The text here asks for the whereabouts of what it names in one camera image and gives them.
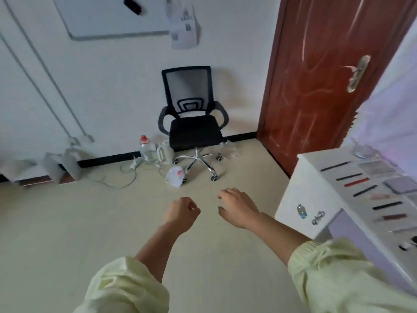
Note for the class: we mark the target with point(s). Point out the person's right hand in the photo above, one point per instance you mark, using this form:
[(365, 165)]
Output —
[(238, 208)]

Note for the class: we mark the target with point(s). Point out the person's left hand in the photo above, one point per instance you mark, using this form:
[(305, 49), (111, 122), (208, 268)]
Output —
[(182, 215)]

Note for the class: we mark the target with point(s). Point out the red lip pencil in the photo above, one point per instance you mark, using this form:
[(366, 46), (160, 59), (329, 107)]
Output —
[(356, 182)]

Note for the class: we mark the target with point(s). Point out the round silver compact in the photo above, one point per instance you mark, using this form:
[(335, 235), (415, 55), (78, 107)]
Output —
[(363, 151)]

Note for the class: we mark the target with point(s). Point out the white false eyelash tray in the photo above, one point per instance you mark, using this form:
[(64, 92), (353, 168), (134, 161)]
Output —
[(378, 167)]

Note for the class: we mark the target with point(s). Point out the lavender rectangular palette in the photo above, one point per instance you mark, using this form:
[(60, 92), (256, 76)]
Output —
[(401, 184)]

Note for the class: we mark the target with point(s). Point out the person's right forearm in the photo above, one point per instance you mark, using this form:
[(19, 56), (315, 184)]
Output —
[(286, 238)]

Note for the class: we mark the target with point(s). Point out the person's left forearm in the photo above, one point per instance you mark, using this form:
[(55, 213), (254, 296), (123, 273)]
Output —
[(153, 254)]

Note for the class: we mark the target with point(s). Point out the clear plastic bag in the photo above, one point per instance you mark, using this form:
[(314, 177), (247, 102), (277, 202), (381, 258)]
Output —
[(174, 176)]

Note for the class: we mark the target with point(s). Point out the crumpled clear plastic wrap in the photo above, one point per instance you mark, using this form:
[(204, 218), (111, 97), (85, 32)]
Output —
[(228, 150)]

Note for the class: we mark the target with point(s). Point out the blue cabinet sticker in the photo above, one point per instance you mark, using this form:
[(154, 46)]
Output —
[(302, 210)]

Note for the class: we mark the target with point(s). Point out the white electric kettle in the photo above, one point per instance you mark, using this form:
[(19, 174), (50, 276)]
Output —
[(164, 153)]

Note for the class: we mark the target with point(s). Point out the clear jug with red cap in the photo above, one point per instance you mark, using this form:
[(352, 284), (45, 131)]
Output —
[(144, 150)]

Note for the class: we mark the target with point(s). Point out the black mesh office chair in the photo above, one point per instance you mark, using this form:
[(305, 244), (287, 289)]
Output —
[(195, 130)]

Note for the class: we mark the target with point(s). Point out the white table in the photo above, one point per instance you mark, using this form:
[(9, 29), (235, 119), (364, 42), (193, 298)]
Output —
[(332, 182)]

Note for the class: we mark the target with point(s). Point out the small white floor rack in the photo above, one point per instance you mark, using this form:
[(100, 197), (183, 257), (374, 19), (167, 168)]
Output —
[(55, 166)]

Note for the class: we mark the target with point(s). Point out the reddish brown door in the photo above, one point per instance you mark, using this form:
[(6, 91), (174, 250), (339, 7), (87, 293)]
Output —
[(313, 75)]

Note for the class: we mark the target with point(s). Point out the pink cartoon print cloth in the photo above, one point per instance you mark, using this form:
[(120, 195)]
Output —
[(391, 114)]

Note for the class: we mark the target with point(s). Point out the white hanging object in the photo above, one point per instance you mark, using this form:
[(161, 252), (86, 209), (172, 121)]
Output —
[(182, 26)]

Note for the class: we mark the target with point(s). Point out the black board eraser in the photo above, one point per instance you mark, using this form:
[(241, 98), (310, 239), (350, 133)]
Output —
[(132, 4)]

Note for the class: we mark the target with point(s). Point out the white wall outlet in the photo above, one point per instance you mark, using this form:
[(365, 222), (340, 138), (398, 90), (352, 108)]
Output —
[(73, 141), (87, 137)]

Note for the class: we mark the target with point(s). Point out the white wall conduit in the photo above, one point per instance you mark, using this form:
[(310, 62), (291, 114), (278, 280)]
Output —
[(35, 88), (43, 68)]

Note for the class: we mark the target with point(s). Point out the whiteboard on wall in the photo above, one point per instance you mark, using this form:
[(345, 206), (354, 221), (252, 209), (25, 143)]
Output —
[(98, 16)]

